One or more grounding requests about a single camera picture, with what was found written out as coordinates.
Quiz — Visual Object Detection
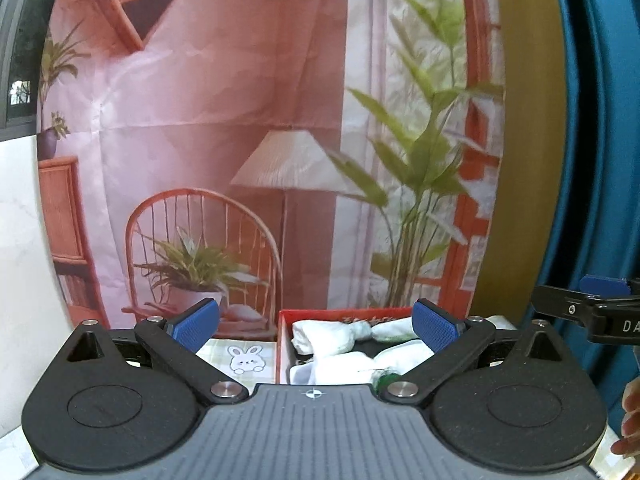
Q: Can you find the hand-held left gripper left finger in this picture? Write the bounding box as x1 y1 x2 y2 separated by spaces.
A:
44 297 249 406

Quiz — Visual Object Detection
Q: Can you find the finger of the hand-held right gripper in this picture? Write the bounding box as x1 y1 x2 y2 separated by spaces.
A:
532 286 598 318
581 275 640 301

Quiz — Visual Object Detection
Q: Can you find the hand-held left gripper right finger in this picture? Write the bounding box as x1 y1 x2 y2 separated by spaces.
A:
381 298 592 406

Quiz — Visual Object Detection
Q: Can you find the white green tissue packet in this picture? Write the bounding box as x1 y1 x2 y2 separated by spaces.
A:
372 317 420 343

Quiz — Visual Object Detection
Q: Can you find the red strawberry print box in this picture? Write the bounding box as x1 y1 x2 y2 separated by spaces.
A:
276 306 518 386

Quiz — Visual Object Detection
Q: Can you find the person's right hand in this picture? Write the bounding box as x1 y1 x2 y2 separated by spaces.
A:
613 375 640 457

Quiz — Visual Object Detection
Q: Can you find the green checked tablecloth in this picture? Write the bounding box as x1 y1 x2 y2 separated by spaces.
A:
195 337 628 480

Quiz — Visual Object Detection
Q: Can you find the blue curtain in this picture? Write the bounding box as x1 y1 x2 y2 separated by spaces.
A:
537 0 640 411

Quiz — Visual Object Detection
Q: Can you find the dark window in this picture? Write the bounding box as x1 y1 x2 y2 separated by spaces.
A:
0 0 68 133

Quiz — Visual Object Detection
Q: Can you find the printed room scene wall poster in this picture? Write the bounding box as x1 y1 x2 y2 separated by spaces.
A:
37 0 506 328

